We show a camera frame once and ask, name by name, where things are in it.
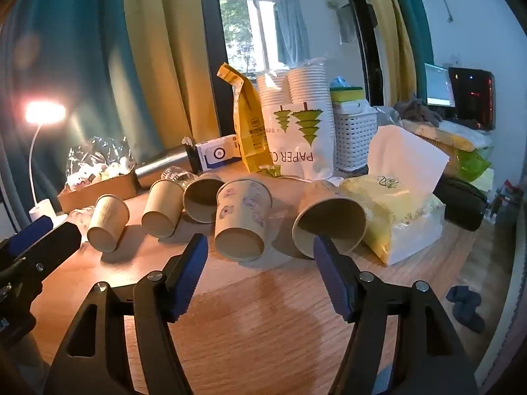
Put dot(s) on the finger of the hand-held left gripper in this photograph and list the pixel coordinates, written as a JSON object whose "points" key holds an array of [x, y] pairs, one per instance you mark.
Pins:
{"points": [[29, 234], [49, 251]]}

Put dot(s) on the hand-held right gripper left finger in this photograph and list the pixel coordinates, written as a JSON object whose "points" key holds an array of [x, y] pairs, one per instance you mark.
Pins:
{"points": [[187, 279]]}

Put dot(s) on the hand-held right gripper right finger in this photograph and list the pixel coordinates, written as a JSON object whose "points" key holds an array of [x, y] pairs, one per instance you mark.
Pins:
{"points": [[333, 284]]}

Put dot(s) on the printed paper cup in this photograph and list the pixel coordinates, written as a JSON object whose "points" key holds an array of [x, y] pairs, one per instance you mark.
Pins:
{"points": [[241, 218]]}

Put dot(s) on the crumpled clear plastic cup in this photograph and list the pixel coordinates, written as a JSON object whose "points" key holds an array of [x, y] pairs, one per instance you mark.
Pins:
{"points": [[80, 218]]}

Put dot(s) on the plain brown paper cup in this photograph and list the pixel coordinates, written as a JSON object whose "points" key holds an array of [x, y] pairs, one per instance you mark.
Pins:
{"points": [[108, 224], [201, 201], [162, 205], [329, 218]]}

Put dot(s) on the cardboard tray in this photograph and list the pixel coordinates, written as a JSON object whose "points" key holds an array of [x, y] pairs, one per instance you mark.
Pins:
{"points": [[103, 191]]}

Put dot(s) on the yellow tissue pack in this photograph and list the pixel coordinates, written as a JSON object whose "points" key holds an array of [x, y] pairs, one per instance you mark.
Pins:
{"points": [[395, 210]]}

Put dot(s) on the clear plastic snack bag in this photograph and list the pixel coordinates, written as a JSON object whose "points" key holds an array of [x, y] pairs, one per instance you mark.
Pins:
{"points": [[99, 158]]}

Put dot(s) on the steel thermos bottle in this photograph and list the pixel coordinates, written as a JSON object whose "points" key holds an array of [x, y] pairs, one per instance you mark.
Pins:
{"points": [[164, 164]]}

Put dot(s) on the white desk lamp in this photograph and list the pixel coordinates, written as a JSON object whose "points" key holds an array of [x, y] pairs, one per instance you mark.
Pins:
{"points": [[43, 113]]}

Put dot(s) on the white and blue box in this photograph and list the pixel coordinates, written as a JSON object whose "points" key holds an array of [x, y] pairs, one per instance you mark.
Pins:
{"points": [[218, 154]]}

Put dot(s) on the dark blue slippers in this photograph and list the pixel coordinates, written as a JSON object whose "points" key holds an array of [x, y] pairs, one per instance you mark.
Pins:
{"points": [[467, 306]]}

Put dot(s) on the white plastic basket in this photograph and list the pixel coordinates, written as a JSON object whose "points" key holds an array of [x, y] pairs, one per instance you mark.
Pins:
{"points": [[354, 140]]}

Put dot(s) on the black pouch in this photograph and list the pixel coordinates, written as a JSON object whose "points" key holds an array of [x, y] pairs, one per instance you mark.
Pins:
{"points": [[459, 203]]}

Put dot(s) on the bag of white paper cups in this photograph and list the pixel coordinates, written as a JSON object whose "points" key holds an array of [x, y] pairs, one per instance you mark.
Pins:
{"points": [[302, 131]]}

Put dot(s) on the yellow paper pouch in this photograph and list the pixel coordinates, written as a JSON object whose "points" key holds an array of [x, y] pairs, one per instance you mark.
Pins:
{"points": [[247, 127]]}

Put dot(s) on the green plastic bag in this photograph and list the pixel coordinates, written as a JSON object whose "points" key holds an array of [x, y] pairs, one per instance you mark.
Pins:
{"points": [[473, 164]]}

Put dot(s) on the teal curtain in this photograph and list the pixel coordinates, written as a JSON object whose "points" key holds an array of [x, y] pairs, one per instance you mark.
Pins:
{"points": [[70, 49]]}

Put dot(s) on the yellow green sponge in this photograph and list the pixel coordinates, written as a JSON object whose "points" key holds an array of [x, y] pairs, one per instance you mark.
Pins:
{"points": [[348, 94]]}

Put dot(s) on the yellow plastic bag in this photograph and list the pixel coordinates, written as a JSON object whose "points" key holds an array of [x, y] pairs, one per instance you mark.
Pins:
{"points": [[453, 135]]}

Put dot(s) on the grey gloves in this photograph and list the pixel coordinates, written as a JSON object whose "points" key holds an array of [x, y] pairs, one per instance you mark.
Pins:
{"points": [[416, 111]]}

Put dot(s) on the computer monitor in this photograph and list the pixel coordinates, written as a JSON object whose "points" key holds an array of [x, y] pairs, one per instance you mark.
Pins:
{"points": [[439, 86]]}

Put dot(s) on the yellow curtain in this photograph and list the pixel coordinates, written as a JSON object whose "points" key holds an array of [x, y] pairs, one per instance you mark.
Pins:
{"points": [[173, 49]]}

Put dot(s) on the black computer case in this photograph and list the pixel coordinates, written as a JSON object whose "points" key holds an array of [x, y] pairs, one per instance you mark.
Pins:
{"points": [[473, 98]]}

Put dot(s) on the black window frame post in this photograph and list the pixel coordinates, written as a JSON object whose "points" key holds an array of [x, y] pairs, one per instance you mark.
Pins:
{"points": [[362, 28]]}

